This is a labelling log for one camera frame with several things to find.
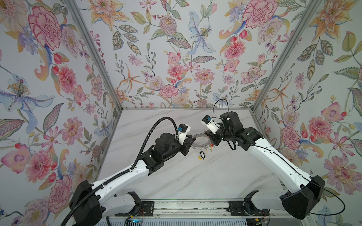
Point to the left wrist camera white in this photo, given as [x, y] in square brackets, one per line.
[182, 132]

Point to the round steel key organizer disc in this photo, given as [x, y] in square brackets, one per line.
[202, 142]

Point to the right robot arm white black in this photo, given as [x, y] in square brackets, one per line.
[302, 192]

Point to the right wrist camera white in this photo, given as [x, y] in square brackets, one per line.
[210, 124]

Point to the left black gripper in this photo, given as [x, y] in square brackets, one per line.
[185, 146]

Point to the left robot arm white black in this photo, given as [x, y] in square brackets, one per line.
[93, 201]

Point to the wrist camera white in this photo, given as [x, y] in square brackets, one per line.
[182, 132]
[210, 124]

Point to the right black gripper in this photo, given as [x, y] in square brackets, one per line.
[213, 139]

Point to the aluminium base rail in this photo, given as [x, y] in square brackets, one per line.
[182, 208]

